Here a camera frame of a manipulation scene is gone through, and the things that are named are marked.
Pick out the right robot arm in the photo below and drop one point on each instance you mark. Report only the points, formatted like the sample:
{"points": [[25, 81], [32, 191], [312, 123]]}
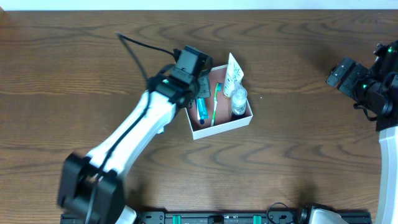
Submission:
{"points": [[385, 66]]}

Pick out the green white toothbrush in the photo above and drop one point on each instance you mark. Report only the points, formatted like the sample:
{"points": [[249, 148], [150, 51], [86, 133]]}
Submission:
{"points": [[215, 100]]}

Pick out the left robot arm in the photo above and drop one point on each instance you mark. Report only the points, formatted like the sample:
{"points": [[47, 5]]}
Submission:
{"points": [[92, 186]]}

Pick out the black mounting rail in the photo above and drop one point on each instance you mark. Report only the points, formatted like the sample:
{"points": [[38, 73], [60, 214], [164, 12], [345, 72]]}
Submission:
{"points": [[224, 218]]}

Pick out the white cardboard box pink inside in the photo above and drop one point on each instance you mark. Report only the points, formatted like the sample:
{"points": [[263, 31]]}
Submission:
{"points": [[223, 121]]}

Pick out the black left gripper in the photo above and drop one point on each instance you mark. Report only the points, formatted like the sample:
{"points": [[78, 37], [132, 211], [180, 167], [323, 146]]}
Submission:
{"points": [[203, 88]]}

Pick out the teal toothpaste tube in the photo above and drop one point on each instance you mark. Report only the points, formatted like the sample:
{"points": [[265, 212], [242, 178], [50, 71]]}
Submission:
{"points": [[202, 111]]}

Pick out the clear spray bottle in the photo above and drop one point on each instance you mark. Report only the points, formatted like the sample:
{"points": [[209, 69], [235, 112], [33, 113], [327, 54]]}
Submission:
{"points": [[238, 101]]}

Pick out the blue disposable razor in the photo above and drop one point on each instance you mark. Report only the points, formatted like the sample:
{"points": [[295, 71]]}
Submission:
{"points": [[201, 122]]}

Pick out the white cream tube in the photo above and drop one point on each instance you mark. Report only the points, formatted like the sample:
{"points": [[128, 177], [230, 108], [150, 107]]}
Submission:
{"points": [[234, 73]]}

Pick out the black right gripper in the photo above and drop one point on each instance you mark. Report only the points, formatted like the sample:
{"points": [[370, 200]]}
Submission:
{"points": [[339, 76]]}

